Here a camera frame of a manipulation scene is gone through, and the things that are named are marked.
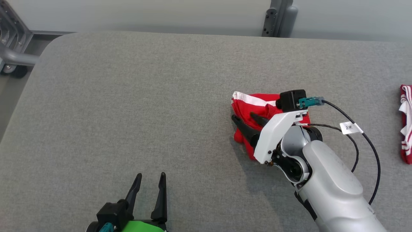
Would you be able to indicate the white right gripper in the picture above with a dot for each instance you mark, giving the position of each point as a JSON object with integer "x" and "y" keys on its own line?
{"x": 273, "y": 135}

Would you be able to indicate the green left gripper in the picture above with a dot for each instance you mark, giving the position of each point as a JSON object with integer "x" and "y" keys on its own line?
{"x": 145, "y": 227}

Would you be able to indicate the red white-trimmed shorts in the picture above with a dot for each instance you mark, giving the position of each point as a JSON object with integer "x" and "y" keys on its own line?
{"x": 244, "y": 111}

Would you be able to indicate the red white-sleeved basketball jersey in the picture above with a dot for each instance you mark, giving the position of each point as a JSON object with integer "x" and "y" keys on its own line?
{"x": 407, "y": 154}

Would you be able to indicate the black caster wheel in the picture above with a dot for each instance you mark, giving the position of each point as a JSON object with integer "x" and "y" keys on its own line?
{"x": 17, "y": 71}

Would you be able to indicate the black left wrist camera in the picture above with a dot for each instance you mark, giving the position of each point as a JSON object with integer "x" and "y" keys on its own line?
{"x": 112, "y": 212}

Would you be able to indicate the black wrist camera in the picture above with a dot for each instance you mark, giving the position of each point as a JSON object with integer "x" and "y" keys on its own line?
{"x": 291, "y": 100}
{"x": 112, "y": 212}

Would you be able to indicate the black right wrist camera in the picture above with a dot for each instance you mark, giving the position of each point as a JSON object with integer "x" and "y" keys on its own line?
{"x": 291, "y": 100}

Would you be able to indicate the teal left camera connector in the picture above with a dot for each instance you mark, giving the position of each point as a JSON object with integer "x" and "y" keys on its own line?
{"x": 107, "y": 228}

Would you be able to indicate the teal camera connector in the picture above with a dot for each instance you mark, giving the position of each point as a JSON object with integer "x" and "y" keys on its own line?
{"x": 310, "y": 102}
{"x": 107, "y": 228}

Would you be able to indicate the teal right camera connector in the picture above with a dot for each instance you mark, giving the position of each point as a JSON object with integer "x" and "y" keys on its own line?
{"x": 310, "y": 102}

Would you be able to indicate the dark post hinge bracket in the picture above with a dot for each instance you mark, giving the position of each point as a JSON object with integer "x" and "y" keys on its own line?
{"x": 269, "y": 22}

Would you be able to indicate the grey cylindrical post bumper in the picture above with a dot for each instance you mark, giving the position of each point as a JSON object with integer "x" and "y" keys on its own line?
{"x": 288, "y": 21}

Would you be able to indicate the grey metal post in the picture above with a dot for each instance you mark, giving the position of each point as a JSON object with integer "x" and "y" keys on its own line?
{"x": 281, "y": 3}

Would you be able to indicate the grey metal cart frame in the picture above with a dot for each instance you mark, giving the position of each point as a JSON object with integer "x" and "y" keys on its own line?
{"x": 19, "y": 58}

